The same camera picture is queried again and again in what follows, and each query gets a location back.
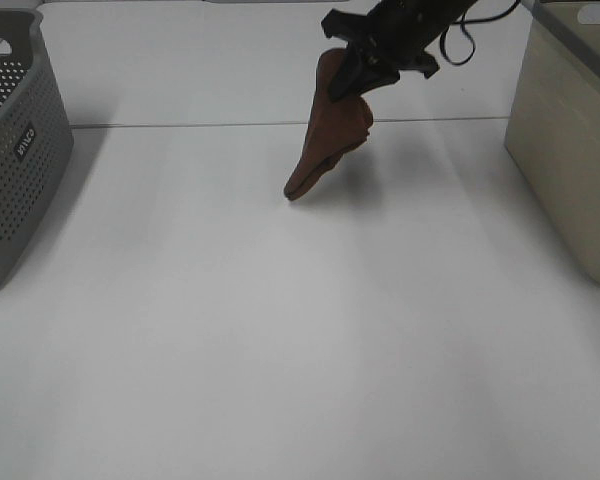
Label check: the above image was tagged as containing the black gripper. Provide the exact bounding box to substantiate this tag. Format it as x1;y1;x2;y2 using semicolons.
321;0;474;100

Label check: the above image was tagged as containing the brown towel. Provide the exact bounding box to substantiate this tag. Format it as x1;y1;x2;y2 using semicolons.
283;48;373;201

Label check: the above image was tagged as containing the beige plastic bin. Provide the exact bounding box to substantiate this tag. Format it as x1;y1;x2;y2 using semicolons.
505;1;600;284

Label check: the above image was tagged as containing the grey perforated plastic basket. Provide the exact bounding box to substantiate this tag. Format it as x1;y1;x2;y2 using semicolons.
0;9;74;288

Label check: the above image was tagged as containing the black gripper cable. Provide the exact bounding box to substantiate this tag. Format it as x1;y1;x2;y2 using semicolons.
437;0;524;66

